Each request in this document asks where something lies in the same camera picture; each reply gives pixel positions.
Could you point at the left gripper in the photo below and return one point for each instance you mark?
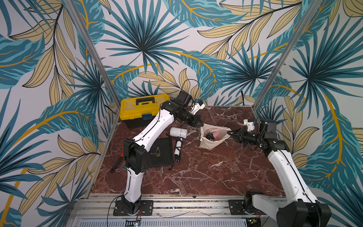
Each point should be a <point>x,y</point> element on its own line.
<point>194,121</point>

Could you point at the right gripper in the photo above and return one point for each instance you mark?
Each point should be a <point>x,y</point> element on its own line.
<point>247,136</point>

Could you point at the beige drawstring bag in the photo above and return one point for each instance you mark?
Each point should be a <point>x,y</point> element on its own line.
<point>206,144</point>

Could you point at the pink hair dryer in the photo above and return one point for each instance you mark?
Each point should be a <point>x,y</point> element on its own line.
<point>214,134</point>

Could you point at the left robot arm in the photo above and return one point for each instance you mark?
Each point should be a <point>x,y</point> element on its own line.
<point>136,150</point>

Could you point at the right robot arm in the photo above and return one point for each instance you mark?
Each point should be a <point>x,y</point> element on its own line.
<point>302,208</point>

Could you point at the white hair dryer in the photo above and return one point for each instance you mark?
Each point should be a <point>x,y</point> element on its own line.
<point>180,135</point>

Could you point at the yellow black toolbox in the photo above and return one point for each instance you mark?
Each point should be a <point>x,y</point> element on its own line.
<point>140,111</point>

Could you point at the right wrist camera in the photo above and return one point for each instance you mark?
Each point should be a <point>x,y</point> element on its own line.
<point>250,126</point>

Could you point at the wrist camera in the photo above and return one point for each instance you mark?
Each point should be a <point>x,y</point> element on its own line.
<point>250,126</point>
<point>198,105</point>

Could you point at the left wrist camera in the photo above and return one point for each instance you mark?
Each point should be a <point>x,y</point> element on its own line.
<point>198,105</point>

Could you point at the black drawstring bag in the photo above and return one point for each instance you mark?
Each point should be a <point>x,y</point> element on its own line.
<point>161,153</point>

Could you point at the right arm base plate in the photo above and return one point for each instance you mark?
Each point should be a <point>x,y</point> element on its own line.
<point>237,207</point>

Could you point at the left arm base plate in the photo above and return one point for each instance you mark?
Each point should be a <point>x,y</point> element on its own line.
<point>125,208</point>

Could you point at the aluminium front rail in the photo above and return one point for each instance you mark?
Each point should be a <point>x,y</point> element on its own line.
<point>169,211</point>

